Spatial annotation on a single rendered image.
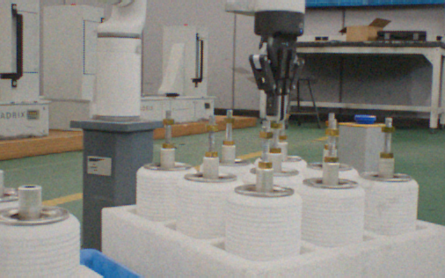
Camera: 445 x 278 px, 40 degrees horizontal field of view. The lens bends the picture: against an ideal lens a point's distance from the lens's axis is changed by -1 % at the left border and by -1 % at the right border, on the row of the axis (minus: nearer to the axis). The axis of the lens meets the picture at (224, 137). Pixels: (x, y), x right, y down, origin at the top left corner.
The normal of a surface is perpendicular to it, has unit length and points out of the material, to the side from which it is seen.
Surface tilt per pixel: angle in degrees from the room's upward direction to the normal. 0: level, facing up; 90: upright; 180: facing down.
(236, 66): 90
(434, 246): 90
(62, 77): 90
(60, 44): 90
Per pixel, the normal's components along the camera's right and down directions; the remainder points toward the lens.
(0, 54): -0.45, 0.07
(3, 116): 0.89, 0.07
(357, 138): -0.80, 0.04
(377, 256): 0.59, 0.09
